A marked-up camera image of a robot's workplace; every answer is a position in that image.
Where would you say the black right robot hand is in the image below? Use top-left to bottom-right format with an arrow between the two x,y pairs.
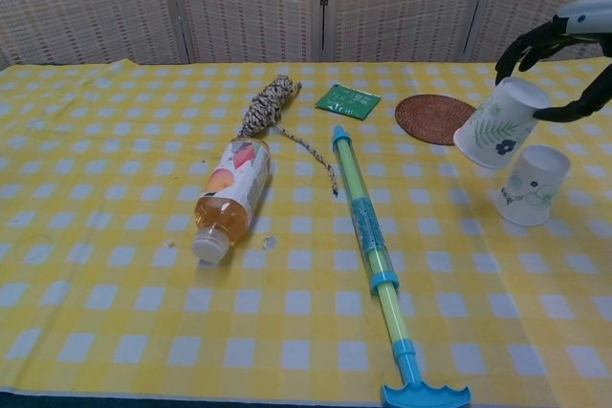
494,0 -> 612,123

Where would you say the white paper cup fern print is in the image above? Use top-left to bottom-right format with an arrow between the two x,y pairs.
452,75 -> 552,171

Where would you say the white paper cup flower print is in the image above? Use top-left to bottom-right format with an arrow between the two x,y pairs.
494,144 -> 572,227

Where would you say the round brown rattan coaster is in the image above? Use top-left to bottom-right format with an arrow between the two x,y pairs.
394,94 -> 480,146

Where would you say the green foil packet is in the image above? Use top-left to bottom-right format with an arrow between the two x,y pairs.
314,83 -> 383,121

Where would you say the blue green water pump toy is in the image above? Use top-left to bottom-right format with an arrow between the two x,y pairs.
331,124 -> 472,408

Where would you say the peach drink plastic bottle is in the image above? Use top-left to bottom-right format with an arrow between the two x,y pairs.
190,136 -> 273,265

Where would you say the yellow checked tablecloth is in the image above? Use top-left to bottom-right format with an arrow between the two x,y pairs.
0,59 -> 612,405

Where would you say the braided black white rope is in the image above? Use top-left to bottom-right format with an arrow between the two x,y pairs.
233,74 -> 340,197

